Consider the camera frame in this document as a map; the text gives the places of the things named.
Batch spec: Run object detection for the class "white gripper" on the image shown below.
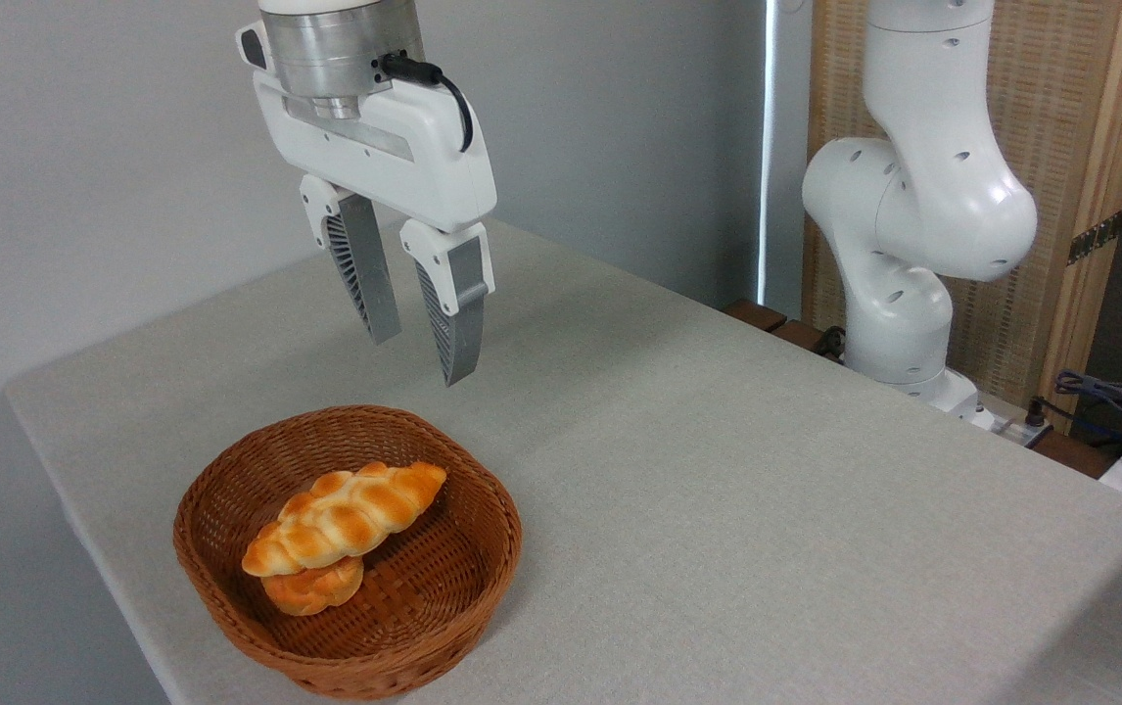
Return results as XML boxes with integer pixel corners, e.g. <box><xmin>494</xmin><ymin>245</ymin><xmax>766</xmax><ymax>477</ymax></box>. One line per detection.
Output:
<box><xmin>236</xmin><ymin>22</ymin><xmax>499</xmax><ymax>388</ymax></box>

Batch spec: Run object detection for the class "long braided bread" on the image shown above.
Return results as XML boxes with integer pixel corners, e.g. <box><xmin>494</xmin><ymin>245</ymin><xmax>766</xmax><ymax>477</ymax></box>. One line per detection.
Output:
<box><xmin>241</xmin><ymin>461</ymin><xmax>448</xmax><ymax>579</ymax></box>

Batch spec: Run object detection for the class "round knotted bread roll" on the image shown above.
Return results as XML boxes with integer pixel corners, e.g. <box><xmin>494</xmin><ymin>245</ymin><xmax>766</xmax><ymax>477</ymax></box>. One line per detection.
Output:
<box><xmin>260</xmin><ymin>555</ymin><xmax>366</xmax><ymax>617</ymax></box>

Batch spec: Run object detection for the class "brown wicker basket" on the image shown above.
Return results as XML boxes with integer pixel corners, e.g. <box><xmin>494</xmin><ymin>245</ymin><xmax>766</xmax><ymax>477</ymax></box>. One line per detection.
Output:
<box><xmin>172</xmin><ymin>404</ymin><xmax>524</xmax><ymax>701</ymax></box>

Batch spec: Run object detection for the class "brown wooden block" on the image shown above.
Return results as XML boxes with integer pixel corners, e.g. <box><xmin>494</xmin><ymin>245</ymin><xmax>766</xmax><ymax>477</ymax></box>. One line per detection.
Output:
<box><xmin>723</xmin><ymin>299</ymin><xmax>788</xmax><ymax>334</ymax></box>
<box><xmin>770</xmin><ymin>319</ymin><xmax>848</xmax><ymax>365</ymax></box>

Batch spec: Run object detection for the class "woven wooden folding screen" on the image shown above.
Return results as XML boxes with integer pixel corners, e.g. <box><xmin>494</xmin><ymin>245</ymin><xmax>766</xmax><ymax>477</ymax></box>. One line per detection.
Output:
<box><xmin>801</xmin><ymin>0</ymin><xmax>1122</xmax><ymax>432</ymax></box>

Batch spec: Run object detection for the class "metal screen hinge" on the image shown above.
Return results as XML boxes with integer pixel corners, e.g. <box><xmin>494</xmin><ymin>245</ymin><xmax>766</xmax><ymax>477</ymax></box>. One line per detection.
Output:
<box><xmin>1067</xmin><ymin>208</ymin><xmax>1122</xmax><ymax>266</ymax></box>

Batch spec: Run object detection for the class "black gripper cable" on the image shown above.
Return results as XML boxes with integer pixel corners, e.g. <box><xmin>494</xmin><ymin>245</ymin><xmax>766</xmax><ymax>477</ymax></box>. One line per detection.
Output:
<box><xmin>382</xmin><ymin>52</ymin><xmax>475</xmax><ymax>154</ymax></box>

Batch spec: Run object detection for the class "tangled dark cable bundle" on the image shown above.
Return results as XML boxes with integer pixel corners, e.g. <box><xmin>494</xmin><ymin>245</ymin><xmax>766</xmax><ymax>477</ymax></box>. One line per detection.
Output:
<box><xmin>1053</xmin><ymin>369</ymin><xmax>1122</xmax><ymax>461</ymax></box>

